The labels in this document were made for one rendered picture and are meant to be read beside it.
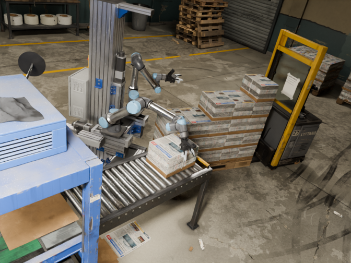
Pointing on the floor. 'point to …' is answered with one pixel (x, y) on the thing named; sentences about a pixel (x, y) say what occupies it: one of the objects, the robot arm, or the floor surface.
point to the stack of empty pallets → (191, 34)
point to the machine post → (91, 211)
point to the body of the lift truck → (276, 127)
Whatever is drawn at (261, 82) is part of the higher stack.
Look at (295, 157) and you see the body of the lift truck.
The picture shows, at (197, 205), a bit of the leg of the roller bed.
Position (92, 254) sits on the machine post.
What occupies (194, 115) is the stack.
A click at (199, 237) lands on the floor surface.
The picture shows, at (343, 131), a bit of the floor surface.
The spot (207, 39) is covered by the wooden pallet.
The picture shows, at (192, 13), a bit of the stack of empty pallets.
